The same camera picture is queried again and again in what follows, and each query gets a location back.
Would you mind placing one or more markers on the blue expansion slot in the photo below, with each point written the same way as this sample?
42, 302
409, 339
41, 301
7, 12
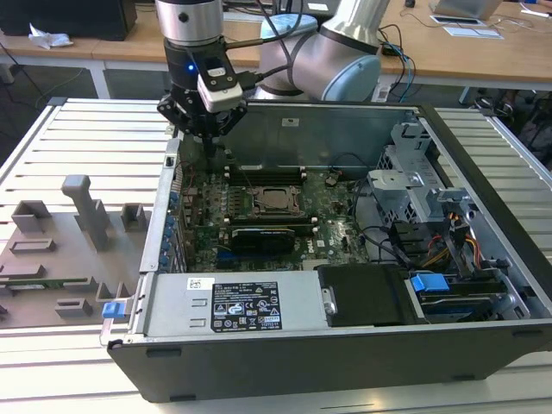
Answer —
225, 258

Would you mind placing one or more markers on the white paper sheet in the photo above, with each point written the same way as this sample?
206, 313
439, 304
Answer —
474, 33

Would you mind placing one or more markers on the black graphics card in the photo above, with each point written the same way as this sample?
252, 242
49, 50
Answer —
263, 243

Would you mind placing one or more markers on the crumpled white paper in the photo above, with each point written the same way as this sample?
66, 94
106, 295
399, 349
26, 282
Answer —
47, 39

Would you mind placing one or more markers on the green RAM stick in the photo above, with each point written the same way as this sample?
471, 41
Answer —
52, 284

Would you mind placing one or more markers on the CPU socket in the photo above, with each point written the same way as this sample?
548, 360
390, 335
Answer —
255, 207

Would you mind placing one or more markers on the black computer box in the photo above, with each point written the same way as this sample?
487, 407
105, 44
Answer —
64, 17

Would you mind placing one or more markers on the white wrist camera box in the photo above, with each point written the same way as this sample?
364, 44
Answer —
222, 95

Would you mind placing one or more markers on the blue case latch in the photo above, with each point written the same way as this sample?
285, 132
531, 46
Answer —
113, 310

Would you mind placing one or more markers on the black RAM slot bank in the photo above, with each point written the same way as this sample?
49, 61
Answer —
276, 217
263, 174

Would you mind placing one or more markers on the silver power supply unit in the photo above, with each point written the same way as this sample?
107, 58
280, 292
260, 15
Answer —
172, 302

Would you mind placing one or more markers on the wooden desk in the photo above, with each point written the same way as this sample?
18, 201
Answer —
108, 47

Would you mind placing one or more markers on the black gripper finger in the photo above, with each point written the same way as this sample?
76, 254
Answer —
172, 110
237, 114

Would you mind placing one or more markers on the black plastic shroud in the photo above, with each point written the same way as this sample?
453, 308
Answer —
366, 297

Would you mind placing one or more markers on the silver CPU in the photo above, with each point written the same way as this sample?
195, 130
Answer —
275, 199

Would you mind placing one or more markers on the silver metal drive cage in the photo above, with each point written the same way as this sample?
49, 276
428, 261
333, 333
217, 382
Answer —
401, 190

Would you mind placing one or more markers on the thin metal locking lever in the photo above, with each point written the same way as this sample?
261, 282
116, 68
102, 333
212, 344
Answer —
247, 179
280, 215

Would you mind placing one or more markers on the blue disk carrier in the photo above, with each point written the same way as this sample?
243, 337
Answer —
429, 285

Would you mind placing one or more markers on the grey laptop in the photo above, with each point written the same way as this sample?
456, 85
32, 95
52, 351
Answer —
466, 8

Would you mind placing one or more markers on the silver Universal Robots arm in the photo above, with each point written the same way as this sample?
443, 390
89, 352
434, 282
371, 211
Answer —
328, 64

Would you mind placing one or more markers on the green motherboard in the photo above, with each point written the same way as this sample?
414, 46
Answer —
336, 233

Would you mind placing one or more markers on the grey parts rack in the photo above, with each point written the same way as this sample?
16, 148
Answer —
52, 259

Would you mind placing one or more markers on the open black PC case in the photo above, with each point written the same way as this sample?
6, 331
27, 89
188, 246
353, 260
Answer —
302, 371

